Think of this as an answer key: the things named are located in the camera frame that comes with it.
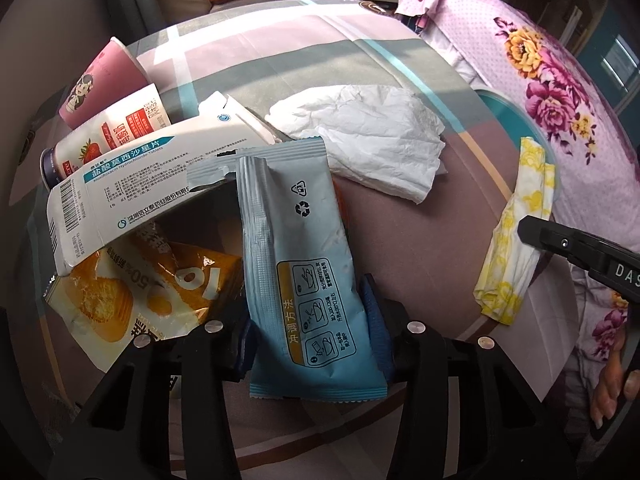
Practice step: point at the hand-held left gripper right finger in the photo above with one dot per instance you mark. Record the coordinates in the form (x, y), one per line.
(376, 320)

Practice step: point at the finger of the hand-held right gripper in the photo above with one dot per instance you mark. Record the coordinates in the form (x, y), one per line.
(555, 240)

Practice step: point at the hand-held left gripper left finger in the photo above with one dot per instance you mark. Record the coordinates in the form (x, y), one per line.
(245, 347)

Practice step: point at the yellow print tissue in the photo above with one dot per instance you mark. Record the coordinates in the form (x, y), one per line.
(520, 220)

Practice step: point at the light blue sachet packet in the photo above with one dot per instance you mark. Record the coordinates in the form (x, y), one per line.
(300, 260)

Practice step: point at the white medicine box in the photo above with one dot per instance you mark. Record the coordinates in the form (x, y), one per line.
(150, 190)

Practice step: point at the strawberry drink bottle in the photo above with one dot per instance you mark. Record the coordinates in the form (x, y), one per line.
(115, 130)

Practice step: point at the pink cartoon paper cup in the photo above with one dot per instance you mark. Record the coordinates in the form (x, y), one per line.
(105, 80)

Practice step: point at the person's right hand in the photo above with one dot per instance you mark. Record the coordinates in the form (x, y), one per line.
(620, 380)

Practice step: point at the yellow bread wrapper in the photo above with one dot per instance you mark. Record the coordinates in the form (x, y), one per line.
(130, 300)

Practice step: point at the white crumpled tissue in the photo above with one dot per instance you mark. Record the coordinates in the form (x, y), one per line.
(370, 135)

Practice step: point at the pink floral blanket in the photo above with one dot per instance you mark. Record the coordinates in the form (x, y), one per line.
(505, 45)

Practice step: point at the blue cloth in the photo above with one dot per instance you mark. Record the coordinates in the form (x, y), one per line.
(415, 21)

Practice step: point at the grey upholstered panel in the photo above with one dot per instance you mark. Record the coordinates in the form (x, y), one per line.
(30, 35)

